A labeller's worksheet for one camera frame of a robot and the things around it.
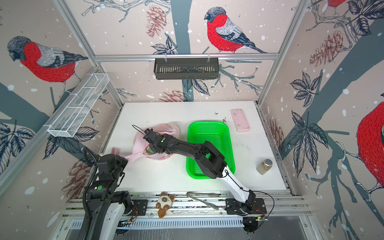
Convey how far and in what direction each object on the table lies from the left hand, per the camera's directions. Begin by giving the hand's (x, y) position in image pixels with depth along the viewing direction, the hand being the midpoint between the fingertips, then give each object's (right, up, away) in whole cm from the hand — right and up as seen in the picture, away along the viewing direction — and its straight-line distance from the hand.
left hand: (122, 156), depth 78 cm
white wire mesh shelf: (-24, +19, -6) cm, 31 cm away
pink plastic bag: (+10, +3, +3) cm, 11 cm away
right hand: (+15, +3, +15) cm, 21 cm away
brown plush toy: (+23, -23, -5) cm, 33 cm away
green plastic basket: (+55, +9, +23) cm, 60 cm away
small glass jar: (+76, -7, +2) cm, 77 cm away
